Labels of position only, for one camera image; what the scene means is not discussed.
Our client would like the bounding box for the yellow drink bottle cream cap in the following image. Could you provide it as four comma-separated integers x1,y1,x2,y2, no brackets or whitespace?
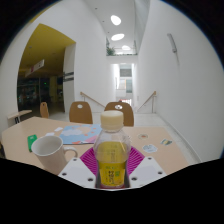
92,110,132,189

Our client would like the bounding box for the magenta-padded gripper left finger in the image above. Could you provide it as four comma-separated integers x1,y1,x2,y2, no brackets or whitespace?
58,146,99,189

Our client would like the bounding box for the wooden chair with oval hole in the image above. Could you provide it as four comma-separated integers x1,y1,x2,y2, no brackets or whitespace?
68,101,94,125
104,101,135,128

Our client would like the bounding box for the green potted plant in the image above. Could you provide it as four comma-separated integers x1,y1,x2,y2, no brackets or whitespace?
105,46,116,57

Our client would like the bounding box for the light blue printed paper sheet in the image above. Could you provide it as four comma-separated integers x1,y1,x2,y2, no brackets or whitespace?
59,124,103,145

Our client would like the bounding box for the yellow and blue sticker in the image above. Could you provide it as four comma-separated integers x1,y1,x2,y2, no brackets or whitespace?
159,138,174,147

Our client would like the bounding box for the beige ceramic mug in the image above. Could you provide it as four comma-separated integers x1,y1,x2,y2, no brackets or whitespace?
30,134,79,176

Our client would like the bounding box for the group of oval ceiling lights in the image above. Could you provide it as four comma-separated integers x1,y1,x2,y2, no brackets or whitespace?
109,14,132,52

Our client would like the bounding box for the pale blue sticker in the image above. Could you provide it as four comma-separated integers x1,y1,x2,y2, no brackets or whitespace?
142,143,158,154

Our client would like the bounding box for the white hanging sign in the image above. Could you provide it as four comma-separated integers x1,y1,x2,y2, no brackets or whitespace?
24,59,46,78

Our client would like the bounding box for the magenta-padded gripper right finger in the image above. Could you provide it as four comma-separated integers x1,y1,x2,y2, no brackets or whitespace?
126,146,167,189

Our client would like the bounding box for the plain small wooden chair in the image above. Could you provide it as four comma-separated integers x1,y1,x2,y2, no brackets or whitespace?
39,101,50,119

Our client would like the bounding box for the wooden stair handrail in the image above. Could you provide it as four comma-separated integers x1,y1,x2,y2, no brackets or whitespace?
137,90,157,114
79,91,106,109

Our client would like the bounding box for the wooden side table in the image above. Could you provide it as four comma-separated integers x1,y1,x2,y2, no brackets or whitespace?
6,109,33,125

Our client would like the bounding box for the small green card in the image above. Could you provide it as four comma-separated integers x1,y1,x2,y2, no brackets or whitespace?
27,134,39,153

